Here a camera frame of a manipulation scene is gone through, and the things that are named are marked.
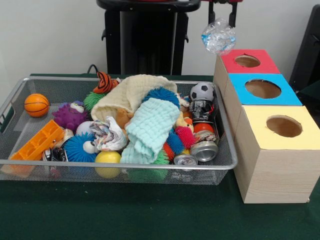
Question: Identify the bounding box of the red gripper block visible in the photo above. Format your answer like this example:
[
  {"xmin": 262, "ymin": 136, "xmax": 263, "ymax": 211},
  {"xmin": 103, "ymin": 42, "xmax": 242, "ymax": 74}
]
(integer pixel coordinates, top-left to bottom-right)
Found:
[{"xmin": 208, "ymin": 0, "xmax": 244, "ymax": 29}]

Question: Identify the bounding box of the cream waffle cloth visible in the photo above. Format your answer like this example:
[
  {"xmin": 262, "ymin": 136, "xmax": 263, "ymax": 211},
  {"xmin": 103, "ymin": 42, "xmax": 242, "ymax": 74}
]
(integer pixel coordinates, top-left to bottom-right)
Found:
[{"xmin": 91, "ymin": 74, "xmax": 188, "ymax": 123}]

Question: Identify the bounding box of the light blue waffle cloth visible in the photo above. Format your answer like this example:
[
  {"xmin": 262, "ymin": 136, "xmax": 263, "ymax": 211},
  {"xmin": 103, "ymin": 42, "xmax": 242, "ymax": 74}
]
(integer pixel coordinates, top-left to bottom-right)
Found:
[{"xmin": 120, "ymin": 97, "xmax": 181, "ymax": 165}]

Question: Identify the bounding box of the orange plastic toy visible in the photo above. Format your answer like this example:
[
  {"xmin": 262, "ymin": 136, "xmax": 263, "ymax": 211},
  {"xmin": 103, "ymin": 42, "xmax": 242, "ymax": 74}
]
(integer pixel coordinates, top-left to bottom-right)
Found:
[{"xmin": 9, "ymin": 119, "xmax": 66, "ymax": 163}]

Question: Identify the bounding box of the shallow clear mesh bin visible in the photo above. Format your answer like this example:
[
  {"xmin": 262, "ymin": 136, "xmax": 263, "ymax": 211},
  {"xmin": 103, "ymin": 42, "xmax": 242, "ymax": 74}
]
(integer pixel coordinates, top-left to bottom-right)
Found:
[{"xmin": 0, "ymin": 75, "xmax": 239, "ymax": 186}]

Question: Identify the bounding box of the black and white soccer ball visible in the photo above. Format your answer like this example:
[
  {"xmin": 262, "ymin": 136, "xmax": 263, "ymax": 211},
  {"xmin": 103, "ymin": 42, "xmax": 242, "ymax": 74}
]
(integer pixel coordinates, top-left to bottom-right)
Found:
[{"xmin": 190, "ymin": 81, "xmax": 217, "ymax": 101}]

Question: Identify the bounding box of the black flat panel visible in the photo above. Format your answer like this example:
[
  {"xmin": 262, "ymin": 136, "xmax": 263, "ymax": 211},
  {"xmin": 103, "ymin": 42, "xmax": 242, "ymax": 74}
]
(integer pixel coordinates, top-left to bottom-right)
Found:
[{"xmin": 289, "ymin": 4, "xmax": 320, "ymax": 93}]

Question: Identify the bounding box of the green cloth side table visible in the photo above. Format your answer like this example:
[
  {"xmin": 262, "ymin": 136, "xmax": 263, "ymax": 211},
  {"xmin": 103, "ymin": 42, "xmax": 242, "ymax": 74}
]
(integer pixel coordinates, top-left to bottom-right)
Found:
[{"xmin": 302, "ymin": 80, "xmax": 320, "ymax": 112}]

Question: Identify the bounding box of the orange striped tiger toy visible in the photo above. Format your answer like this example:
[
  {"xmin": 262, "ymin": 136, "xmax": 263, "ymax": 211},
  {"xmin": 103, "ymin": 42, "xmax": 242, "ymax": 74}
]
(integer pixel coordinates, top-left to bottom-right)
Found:
[{"xmin": 93, "ymin": 71, "xmax": 121, "ymax": 95}]

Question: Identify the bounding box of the purple spiky ball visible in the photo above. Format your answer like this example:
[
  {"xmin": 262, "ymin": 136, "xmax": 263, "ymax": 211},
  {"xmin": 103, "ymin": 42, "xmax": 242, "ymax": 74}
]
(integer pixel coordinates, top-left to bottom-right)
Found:
[{"xmin": 52, "ymin": 101, "xmax": 91, "ymax": 133}]

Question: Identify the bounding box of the yellow ball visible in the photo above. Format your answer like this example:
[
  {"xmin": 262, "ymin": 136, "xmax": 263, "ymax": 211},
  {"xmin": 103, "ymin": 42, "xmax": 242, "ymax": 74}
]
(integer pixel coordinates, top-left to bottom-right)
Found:
[{"xmin": 95, "ymin": 151, "xmax": 123, "ymax": 179}]

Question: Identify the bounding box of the blue spiky ball with eyes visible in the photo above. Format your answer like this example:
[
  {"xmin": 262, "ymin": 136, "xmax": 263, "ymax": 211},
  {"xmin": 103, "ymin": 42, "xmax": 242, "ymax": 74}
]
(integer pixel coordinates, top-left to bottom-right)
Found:
[{"xmin": 63, "ymin": 133, "xmax": 100, "ymax": 163}]

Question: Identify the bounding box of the orange basketball toy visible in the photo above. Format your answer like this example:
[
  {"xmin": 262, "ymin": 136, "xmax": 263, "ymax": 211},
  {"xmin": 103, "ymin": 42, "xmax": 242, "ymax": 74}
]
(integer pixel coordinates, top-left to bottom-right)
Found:
[{"xmin": 24, "ymin": 93, "xmax": 51, "ymax": 118}]

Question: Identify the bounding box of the dark green table cloth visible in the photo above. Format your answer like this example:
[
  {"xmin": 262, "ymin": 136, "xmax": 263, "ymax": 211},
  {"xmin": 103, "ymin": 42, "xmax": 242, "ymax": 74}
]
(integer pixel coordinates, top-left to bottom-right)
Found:
[{"xmin": 0, "ymin": 73, "xmax": 320, "ymax": 240}]

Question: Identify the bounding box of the black pedestal stand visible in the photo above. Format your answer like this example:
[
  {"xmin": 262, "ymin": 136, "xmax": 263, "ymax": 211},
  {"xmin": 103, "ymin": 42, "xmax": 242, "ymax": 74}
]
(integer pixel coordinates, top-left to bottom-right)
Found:
[{"xmin": 96, "ymin": 0, "xmax": 202, "ymax": 76}]

